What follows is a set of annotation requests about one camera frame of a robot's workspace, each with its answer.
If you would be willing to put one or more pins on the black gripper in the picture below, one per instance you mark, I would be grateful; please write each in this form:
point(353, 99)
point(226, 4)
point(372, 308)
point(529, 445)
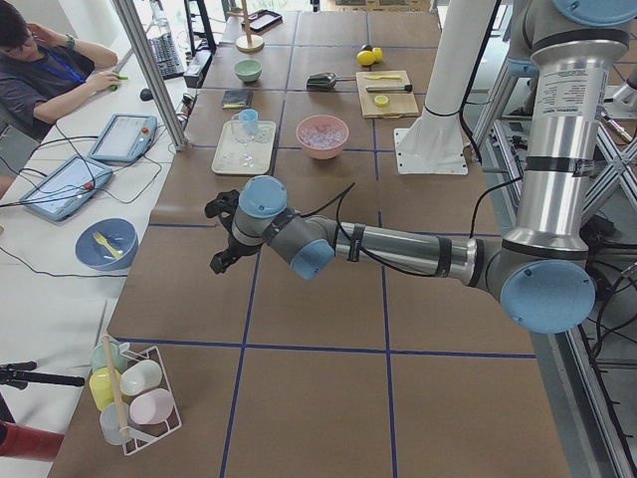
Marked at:
point(230, 246)

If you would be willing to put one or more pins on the metal ice scoop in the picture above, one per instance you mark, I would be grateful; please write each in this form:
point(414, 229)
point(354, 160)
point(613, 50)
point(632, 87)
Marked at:
point(326, 81)

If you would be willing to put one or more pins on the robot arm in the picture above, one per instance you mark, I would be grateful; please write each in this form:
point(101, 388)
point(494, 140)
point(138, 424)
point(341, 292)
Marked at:
point(537, 271)

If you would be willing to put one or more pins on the white cup in rack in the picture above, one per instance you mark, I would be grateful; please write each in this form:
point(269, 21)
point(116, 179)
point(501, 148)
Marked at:
point(142, 376)

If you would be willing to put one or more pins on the green cup in rack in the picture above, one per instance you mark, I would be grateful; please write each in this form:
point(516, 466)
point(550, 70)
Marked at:
point(118, 355)

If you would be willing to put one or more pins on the light blue plastic cup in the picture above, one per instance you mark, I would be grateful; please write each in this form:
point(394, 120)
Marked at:
point(249, 119)

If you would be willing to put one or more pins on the pink bowl of ice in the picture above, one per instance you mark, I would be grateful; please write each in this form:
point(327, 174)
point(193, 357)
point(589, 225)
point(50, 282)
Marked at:
point(322, 136)

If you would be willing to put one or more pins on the pink cup in rack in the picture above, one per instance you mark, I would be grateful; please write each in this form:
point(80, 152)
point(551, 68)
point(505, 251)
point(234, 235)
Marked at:
point(152, 407)

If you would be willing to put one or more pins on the yellow cup in rack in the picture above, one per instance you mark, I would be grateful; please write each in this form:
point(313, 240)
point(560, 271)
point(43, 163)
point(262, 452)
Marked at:
point(100, 388)

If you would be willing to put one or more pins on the clear cup in rack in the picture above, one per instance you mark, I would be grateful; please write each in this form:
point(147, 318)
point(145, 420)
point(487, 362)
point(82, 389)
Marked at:
point(110, 426)

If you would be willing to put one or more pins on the wooden cup stand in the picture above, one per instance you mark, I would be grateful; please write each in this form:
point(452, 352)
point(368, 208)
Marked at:
point(249, 42)

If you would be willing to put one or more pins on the blue bowl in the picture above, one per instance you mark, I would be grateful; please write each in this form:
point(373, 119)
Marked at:
point(120, 233)

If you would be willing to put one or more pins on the yellow plastic fork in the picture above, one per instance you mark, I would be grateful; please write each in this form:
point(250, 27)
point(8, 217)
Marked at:
point(101, 240)

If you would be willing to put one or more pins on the cream bear tray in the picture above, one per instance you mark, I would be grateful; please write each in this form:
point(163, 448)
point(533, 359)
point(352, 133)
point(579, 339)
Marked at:
point(240, 154)

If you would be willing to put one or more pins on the clear wine glass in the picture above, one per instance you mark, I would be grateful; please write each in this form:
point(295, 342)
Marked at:
point(247, 159)

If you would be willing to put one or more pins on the far teach pendant tablet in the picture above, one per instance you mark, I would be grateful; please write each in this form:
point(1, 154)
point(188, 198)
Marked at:
point(124, 139)

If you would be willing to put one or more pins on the teach pendant tablet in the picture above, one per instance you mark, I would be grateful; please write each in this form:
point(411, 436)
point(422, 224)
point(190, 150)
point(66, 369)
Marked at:
point(124, 139)
point(63, 192)

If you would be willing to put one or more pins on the dark grey folded cloth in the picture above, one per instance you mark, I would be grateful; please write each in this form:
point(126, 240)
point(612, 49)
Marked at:
point(237, 99)

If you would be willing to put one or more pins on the near teach pendant tablet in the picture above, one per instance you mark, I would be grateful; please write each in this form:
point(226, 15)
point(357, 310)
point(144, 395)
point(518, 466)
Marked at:
point(63, 192)

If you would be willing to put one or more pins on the green ceramic bowl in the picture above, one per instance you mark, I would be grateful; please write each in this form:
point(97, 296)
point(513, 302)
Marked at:
point(248, 71)

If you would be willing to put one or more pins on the black keyboard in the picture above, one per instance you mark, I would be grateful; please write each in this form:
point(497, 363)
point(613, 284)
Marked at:
point(166, 57)

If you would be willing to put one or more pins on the lemon half slice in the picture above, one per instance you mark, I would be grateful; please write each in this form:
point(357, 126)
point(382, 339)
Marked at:
point(381, 101)

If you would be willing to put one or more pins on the wooden cutting board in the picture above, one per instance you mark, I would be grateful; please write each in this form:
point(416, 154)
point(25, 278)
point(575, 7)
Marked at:
point(400, 106)

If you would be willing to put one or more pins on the black tripod leg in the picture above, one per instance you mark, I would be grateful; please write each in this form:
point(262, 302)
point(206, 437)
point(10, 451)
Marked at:
point(20, 374)

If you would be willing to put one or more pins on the yellow plastic knife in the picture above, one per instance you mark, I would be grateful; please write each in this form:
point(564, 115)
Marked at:
point(383, 77)

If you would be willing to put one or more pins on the steel cylinder rod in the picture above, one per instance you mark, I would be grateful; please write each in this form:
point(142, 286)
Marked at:
point(397, 89)

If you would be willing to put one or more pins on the whole yellow lemon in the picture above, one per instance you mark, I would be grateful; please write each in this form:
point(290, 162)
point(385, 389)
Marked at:
point(365, 58)

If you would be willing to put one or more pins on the seated person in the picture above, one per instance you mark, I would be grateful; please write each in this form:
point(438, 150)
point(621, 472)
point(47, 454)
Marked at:
point(46, 75)

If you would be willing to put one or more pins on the red object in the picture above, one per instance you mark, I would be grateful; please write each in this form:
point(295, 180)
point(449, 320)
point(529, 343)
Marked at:
point(18, 441)

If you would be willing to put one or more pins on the white wire cup rack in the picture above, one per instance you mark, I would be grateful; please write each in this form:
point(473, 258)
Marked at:
point(142, 436)

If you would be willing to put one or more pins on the wooden rack handle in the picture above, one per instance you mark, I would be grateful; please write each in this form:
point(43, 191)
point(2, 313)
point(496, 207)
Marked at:
point(123, 418)

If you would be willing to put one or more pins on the aluminium frame post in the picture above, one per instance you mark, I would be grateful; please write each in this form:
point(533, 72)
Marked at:
point(136, 35)

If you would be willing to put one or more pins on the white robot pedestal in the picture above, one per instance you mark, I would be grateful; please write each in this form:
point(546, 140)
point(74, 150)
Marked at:
point(434, 143)

